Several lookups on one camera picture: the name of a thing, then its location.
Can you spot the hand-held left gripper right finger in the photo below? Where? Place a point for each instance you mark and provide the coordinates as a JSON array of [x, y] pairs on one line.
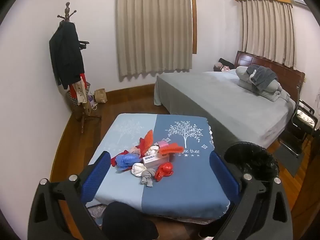
[[224, 177]]

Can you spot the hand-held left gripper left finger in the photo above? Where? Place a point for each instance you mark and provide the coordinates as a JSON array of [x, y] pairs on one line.
[[98, 177]]

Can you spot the black-lined trash bin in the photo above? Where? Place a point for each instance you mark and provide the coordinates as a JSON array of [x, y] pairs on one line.
[[252, 157]]

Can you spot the white cloth ball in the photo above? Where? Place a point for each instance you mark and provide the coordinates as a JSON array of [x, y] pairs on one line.
[[138, 168]]

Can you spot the white cardboard box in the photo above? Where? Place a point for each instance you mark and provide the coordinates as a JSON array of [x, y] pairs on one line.
[[155, 160]]

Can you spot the orange mesh scrubber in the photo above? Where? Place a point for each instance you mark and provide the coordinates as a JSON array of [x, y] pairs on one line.
[[149, 138], [171, 148]]

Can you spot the white cloth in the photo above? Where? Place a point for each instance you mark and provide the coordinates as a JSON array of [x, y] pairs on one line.
[[152, 150]]

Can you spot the blue tree-print tablecloth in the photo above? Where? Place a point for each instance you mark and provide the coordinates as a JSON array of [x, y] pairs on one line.
[[190, 180]]

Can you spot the pale pink cloth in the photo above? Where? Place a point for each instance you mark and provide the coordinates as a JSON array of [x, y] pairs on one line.
[[135, 151]]

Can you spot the grey sock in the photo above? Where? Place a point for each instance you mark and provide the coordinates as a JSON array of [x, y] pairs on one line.
[[148, 176]]

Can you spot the person's dark trouser leg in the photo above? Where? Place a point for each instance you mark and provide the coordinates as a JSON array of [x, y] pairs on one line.
[[125, 220]]

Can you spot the small red cloth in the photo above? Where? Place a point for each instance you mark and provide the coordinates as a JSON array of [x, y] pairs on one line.
[[140, 145]]

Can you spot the red plastic bag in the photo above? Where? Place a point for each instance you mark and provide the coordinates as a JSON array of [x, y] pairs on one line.
[[164, 171]]

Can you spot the grey floor mat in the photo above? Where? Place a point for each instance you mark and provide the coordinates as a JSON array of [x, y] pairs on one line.
[[287, 158]]

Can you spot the bed with grey sheet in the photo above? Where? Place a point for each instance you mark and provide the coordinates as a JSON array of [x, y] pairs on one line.
[[225, 100]]

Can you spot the striped bag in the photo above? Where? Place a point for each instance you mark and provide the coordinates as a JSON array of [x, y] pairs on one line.
[[71, 101]]

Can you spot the brown paper bag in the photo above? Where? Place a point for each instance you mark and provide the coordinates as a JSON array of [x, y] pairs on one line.
[[101, 95]]

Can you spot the brown wooden furniture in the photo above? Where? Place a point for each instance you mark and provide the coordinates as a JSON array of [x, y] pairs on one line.
[[310, 185]]

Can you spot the white tote bag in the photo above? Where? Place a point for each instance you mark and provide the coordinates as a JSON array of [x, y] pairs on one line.
[[80, 92]]

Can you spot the folded grey pillows and clothes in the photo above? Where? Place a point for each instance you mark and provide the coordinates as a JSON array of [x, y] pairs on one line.
[[246, 82]]

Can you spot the black folding chair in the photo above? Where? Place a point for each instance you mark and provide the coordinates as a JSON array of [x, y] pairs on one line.
[[303, 120]]

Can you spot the dark grey cloth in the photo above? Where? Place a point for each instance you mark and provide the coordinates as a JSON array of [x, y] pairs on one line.
[[265, 77]]

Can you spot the small dark pink object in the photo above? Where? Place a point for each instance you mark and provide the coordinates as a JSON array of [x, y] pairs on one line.
[[220, 67]]

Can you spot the black pillow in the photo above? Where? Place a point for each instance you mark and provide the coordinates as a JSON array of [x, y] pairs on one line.
[[226, 62]]

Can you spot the wooden headboard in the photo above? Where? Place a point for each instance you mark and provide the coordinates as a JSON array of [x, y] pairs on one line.
[[287, 72]]

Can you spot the black coat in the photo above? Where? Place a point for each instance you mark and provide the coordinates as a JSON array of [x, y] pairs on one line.
[[66, 55]]

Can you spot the narrow beige curtain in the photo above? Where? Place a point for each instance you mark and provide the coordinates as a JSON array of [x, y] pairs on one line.
[[267, 30]]

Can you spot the wide beige curtain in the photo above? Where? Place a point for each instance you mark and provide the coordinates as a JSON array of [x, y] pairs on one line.
[[155, 30]]

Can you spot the wooden coat rack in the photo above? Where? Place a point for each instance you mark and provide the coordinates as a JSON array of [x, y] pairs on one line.
[[67, 8]]

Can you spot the white air conditioner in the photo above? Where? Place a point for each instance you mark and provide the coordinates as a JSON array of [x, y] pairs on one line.
[[298, 0]]

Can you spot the brown window frame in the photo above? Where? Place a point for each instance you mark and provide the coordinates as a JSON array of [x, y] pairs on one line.
[[194, 22]]

